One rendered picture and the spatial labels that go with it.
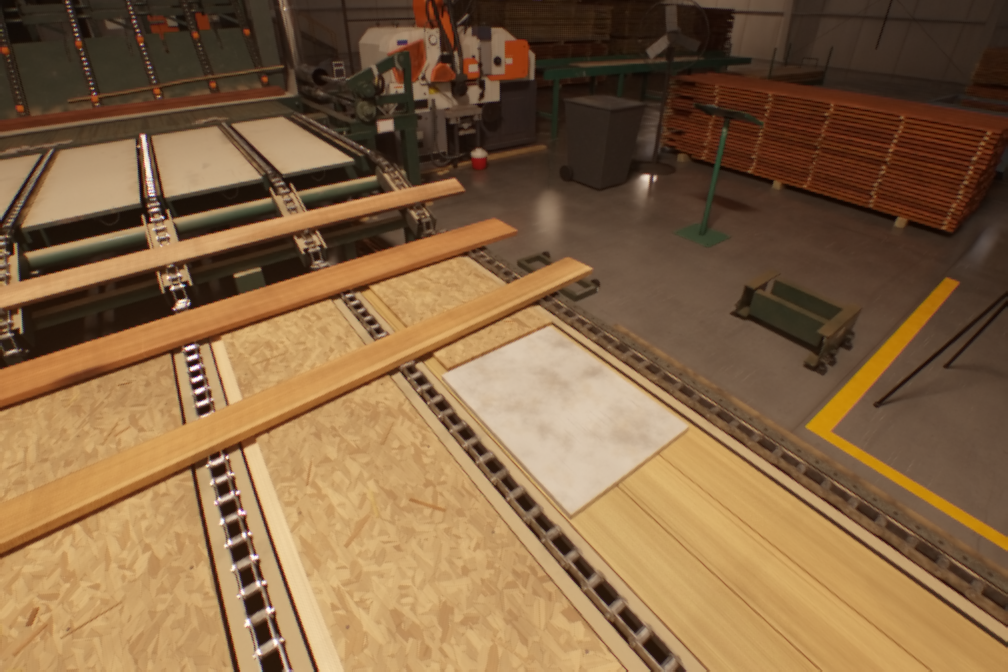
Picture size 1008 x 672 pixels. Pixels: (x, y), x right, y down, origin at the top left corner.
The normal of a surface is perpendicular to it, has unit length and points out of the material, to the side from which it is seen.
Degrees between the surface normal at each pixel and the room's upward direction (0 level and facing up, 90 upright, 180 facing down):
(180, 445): 0
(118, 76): 46
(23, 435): 0
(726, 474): 0
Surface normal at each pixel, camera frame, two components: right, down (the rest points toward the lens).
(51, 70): 0.43, -0.28
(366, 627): 0.00, -0.85
